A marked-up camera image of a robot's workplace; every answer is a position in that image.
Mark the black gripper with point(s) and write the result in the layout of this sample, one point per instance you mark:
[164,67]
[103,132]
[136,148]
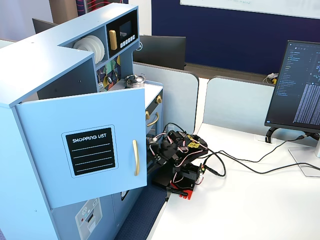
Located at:
[155,155]

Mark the blue shopping list fridge door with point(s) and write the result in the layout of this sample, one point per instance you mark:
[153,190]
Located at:
[50,125]

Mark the red robot base clamp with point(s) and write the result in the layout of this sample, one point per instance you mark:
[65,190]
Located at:
[185,193]

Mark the yellow tag on arm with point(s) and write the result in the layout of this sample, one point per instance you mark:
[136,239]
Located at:
[192,142]

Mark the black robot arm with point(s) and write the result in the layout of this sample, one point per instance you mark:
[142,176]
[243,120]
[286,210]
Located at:
[200,148]

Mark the blue oven door with window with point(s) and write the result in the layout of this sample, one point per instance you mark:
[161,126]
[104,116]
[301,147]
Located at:
[156,130]

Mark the blue dishwasher door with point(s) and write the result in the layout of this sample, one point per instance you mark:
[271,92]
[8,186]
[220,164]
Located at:
[120,212]

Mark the blue ice dispenser fridge door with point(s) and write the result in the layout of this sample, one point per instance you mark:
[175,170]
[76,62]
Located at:
[65,225]

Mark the black toy microwave door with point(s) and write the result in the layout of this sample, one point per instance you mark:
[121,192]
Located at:
[126,27]

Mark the gold stove knob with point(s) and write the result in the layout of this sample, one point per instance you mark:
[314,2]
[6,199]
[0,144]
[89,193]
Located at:
[158,99]
[147,115]

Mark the grey desk divider panel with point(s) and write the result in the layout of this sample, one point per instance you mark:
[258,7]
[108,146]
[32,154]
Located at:
[175,95]
[237,102]

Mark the silver toy pot with lid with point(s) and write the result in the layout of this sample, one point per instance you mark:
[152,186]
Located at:
[135,80]

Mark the black monitor switched off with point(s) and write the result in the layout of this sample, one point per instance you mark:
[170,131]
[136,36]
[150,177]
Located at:
[42,25]
[162,52]

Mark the white toy plate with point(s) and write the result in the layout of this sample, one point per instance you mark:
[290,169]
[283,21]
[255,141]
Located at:
[100,51]
[85,47]

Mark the silver monitor stand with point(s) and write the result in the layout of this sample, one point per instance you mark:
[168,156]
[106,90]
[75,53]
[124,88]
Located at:
[307,160]

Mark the blue toy play kitchen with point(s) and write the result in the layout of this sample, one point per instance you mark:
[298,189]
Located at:
[37,62]

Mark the computer monitor showing code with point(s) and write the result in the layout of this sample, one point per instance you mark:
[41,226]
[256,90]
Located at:
[295,87]

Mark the whiteboard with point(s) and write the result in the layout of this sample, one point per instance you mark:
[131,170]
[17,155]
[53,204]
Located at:
[250,5]

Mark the black monitor bracket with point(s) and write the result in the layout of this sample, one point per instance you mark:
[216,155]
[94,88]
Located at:
[271,133]

